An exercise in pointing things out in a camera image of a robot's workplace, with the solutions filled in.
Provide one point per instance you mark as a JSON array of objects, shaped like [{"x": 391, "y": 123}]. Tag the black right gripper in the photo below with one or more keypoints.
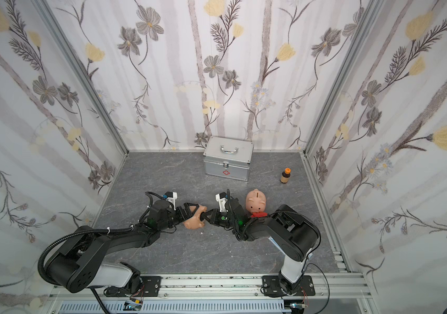
[{"x": 219, "y": 216}]

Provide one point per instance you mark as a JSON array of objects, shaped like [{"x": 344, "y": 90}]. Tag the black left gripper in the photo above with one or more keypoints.
[{"x": 178, "y": 214}]

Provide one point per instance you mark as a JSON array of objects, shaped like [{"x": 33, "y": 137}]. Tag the pink piggy bank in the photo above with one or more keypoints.
[
  {"x": 256, "y": 202},
  {"x": 195, "y": 222}
]

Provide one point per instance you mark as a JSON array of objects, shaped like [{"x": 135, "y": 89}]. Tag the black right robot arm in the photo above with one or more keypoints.
[{"x": 295, "y": 235}]

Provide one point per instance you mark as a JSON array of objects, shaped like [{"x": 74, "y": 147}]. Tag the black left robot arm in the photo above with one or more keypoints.
[{"x": 73, "y": 261}]

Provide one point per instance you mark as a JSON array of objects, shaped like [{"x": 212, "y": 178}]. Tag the red piggy bank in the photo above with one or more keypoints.
[{"x": 259, "y": 215}]

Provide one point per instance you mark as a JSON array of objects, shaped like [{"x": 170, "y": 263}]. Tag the silver aluminium first aid case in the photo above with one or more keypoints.
[{"x": 228, "y": 158}]

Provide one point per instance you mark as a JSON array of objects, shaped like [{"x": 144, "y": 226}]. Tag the small brown orange-capped bottle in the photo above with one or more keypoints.
[{"x": 286, "y": 174}]

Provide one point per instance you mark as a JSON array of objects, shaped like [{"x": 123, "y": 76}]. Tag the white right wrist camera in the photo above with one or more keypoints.
[{"x": 221, "y": 199}]

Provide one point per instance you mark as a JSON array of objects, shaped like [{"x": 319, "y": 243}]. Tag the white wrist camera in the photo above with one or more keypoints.
[
  {"x": 171, "y": 197},
  {"x": 221, "y": 199}
]

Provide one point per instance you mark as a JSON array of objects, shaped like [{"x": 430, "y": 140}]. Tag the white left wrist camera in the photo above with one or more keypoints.
[{"x": 171, "y": 197}]

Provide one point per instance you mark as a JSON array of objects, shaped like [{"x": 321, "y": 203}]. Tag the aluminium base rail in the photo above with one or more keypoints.
[{"x": 234, "y": 293}]

